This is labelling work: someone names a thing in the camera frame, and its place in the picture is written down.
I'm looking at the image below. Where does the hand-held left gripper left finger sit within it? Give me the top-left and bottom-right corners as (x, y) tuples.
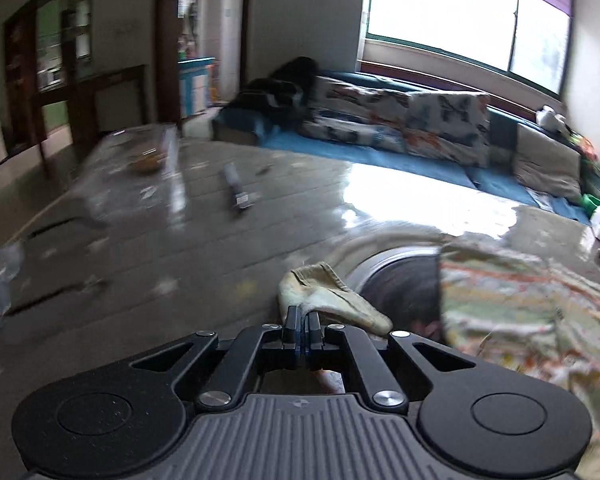
(130, 305), (303, 409)

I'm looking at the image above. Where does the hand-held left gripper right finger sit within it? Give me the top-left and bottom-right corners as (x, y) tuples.
(305, 311), (476, 411)

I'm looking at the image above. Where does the pale green corduroy garment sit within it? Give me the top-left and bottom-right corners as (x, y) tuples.
(278, 261), (393, 337)

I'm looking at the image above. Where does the colourful patterned cloth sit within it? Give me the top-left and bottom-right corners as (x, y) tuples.
(437, 240), (600, 480)

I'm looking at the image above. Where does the black clothes pile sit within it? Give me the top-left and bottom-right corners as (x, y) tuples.
(227, 56), (319, 128)

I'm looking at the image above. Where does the beige round mat rim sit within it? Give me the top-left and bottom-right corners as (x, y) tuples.
(330, 231), (443, 281)

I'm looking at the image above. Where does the grey quilted star mat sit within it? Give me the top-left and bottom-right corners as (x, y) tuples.
(0, 132), (600, 411)

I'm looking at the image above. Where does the dark remote control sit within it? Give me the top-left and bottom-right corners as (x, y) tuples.
(221, 162), (254, 214)

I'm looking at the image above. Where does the blue sofa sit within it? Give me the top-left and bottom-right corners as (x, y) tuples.
(212, 70), (596, 226)

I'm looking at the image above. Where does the butterfly print pillow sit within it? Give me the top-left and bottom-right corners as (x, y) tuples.
(300, 76), (417, 153)
(402, 91), (492, 168)

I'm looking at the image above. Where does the orange item in box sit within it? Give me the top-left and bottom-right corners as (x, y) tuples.
(132, 152), (162, 176)

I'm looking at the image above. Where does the clear plastic box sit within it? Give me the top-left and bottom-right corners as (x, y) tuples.
(80, 122), (182, 227)

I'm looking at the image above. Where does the blue white small cabinet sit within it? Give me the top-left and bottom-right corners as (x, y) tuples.
(177, 56), (217, 119)

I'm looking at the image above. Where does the blue white patterned cloth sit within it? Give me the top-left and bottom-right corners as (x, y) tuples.
(530, 190), (592, 224)

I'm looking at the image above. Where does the grey pillow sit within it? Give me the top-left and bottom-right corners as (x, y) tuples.
(511, 125), (583, 206)

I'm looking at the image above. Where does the clear plastic bottle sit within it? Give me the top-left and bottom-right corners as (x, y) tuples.
(0, 244), (27, 322)

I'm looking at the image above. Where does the dark wooden side table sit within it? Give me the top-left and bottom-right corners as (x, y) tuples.
(30, 64), (149, 173)

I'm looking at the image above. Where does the white plush toy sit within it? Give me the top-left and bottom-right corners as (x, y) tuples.
(536, 105), (572, 134)

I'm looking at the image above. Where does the wooden glass-door cabinet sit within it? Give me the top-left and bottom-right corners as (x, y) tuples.
(2, 0), (97, 157)

